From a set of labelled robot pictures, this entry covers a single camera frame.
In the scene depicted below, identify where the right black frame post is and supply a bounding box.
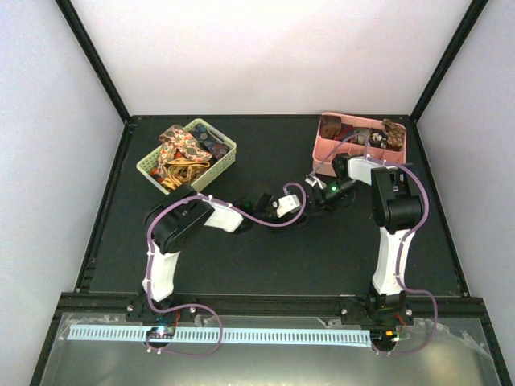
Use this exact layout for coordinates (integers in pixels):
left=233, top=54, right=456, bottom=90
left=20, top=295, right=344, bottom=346
left=410, top=0, right=489, bottom=122

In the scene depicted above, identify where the pink divided organizer box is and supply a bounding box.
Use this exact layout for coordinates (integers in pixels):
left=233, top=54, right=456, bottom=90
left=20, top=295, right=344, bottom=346
left=312, top=112, right=407, bottom=177

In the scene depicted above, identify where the yellow necktie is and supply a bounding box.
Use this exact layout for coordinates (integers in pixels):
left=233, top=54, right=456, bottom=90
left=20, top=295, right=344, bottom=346
left=160, top=158, right=211, bottom=190

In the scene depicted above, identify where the black aluminium front rail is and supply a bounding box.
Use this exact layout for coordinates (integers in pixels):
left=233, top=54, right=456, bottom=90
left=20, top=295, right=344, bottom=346
left=56, top=293, right=487, bottom=318

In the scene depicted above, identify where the rolled dark floral tie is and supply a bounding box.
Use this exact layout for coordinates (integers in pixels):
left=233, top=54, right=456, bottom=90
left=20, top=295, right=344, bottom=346
left=369, top=129, right=389, bottom=149

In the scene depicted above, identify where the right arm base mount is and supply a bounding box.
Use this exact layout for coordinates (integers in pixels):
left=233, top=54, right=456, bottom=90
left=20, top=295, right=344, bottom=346
left=339, top=294, right=414, bottom=328

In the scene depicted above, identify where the floral orange necktie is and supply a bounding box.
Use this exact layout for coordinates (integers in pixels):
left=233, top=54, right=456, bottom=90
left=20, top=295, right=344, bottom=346
left=156, top=125, right=212, bottom=177

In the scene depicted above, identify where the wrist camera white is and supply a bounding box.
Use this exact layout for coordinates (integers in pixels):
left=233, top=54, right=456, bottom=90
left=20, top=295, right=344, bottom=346
left=274, top=195, right=302, bottom=218
left=305, top=174, right=327, bottom=190

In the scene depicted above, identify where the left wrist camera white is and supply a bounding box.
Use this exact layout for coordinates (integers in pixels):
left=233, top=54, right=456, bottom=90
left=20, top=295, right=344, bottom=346
left=274, top=195, right=302, bottom=218

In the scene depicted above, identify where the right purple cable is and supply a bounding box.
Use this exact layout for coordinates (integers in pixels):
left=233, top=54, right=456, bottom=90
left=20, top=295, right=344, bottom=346
left=309, top=134, right=439, bottom=357

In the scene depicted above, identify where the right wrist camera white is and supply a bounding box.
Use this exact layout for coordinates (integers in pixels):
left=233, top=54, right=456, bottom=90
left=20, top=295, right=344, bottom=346
left=305, top=174, right=327, bottom=190

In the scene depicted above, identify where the left black frame post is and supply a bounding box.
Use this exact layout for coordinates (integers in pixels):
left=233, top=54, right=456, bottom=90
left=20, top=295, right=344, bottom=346
left=55, top=0, right=130, bottom=123

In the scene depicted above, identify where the black necktie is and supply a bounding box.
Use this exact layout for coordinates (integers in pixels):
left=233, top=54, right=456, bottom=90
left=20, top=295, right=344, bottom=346
left=295, top=205, right=323, bottom=227

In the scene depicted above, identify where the navy patterned necktie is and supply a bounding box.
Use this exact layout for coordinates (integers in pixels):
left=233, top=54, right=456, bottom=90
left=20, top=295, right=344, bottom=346
left=189, top=124, right=230, bottom=161

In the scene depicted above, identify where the green plastic basket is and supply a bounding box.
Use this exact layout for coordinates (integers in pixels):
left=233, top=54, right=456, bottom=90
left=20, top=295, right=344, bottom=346
left=136, top=118, right=237, bottom=195

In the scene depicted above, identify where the rolled olive tie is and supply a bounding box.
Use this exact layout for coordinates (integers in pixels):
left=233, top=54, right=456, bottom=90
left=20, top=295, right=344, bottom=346
left=352, top=127, right=372, bottom=146

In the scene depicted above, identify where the rolled brown dotted tie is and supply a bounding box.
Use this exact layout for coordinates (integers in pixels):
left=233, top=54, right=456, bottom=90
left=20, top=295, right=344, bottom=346
left=382, top=118, right=406, bottom=151

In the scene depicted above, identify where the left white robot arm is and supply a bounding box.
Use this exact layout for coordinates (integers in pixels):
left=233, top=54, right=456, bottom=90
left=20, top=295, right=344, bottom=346
left=142, top=183, right=308, bottom=321

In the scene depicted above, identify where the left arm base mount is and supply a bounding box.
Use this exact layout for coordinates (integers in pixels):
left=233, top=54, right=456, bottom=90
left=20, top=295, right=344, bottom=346
left=126, top=294, right=200, bottom=325

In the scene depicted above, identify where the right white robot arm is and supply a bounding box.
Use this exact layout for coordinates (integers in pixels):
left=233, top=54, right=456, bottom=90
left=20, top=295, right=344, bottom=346
left=306, top=154, right=429, bottom=324

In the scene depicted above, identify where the light blue cable duct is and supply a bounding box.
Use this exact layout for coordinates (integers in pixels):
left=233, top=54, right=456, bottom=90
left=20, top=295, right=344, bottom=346
left=67, top=325, right=371, bottom=348

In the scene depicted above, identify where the black frame post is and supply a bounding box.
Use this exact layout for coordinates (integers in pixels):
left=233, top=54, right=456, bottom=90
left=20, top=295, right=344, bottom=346
left=410, top=0, right=489, bottom=122
left=55, top=0, right=130, bottom=123

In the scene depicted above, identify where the rolled red tie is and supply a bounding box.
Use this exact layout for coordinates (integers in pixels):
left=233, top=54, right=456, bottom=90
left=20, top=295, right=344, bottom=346
left=335, top=124, right=356, bottom=142

